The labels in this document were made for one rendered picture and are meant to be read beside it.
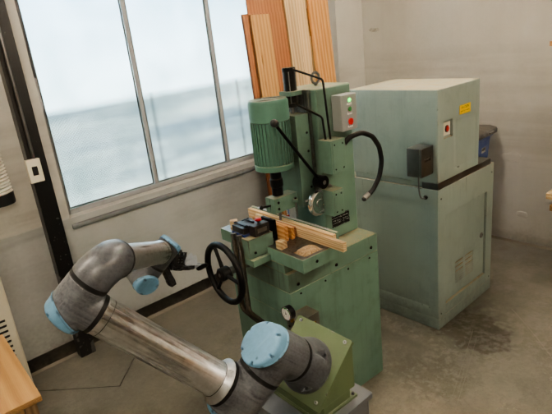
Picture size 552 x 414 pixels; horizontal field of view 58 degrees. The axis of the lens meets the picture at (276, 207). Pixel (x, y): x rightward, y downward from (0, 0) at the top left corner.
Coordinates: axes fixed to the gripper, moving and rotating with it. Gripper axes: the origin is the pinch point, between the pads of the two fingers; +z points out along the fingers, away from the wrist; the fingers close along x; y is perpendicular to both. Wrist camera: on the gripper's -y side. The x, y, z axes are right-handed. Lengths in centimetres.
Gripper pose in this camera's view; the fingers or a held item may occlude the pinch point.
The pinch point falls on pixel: (198, 265)
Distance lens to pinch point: 226.0
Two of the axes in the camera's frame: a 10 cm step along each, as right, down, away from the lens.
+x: -6.3, -1.9, 7.5
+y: 1.6, -9.8, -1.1
